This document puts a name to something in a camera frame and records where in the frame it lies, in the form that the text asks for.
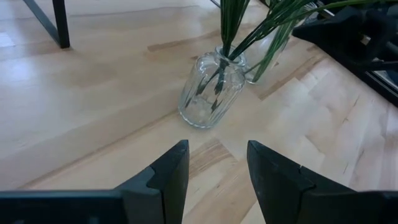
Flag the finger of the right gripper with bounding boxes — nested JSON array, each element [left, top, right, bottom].
[[292, 6, 379, 63]]

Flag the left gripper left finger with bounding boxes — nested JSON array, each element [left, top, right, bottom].
[[0, 139, 190, 224]]

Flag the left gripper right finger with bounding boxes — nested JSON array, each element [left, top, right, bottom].
[[246, 139, 398, 224]]

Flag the dark red twin-bud tulip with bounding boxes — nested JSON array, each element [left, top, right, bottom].
[[251, 18, 299, 84]]

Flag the blue artificial flower bunch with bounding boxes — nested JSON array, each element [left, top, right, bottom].
[[228, 0, 392, 63]]

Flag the slim glass vase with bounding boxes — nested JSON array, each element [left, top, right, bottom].
[[244, 1, 313, 85]]

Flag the wide ribbed glass jar vase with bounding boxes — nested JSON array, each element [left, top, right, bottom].
[[177, 44, 249, 129]]

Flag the wooden shelf black metal legs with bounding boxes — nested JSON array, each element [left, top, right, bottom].
[[22, 0, 71, 50]]

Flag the black metal table frame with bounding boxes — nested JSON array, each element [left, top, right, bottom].
[[348, 58, 398, 108]]

